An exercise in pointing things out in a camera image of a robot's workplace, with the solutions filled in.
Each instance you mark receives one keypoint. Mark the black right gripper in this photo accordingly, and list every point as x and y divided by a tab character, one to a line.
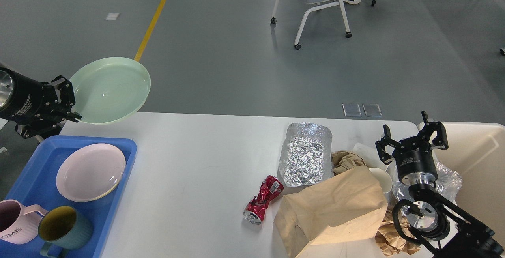
414	160

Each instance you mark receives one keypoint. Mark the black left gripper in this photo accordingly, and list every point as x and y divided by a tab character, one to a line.
24	100

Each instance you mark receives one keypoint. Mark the green plate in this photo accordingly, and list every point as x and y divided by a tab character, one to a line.
110	89

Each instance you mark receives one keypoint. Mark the dark teal mug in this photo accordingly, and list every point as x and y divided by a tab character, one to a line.
63	229

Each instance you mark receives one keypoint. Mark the pink HOME mug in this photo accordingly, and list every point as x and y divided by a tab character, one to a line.
19	223

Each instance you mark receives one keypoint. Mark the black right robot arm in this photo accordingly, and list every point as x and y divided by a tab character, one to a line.
428	218

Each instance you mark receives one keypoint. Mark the white paper cup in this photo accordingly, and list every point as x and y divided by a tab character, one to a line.
384	179

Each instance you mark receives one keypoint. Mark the clear plastic wrap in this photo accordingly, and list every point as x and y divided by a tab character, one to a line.
448	184

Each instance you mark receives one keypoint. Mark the beige plastic bin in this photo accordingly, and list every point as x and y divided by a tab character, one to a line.
477	152

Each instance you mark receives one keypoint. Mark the pink plate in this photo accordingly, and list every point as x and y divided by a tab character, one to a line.
91	172

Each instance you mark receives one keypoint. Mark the crumpled brown paper upper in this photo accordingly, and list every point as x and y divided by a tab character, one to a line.
345	160

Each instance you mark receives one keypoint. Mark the crumpled brown paper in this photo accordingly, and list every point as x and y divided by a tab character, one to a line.
345	160
388	239

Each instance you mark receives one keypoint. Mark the blue plastic tray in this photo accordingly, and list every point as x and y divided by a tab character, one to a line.
36	184

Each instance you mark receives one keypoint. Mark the brown paper bag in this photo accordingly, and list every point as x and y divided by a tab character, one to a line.
347	207

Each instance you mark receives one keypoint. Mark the crumpled brown paper lower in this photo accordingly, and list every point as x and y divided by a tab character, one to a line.
388	239

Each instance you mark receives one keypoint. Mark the aluminium foil tray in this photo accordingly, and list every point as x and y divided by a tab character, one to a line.
305	157

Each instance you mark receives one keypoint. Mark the crushed red soda can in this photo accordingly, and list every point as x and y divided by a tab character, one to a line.
270	189

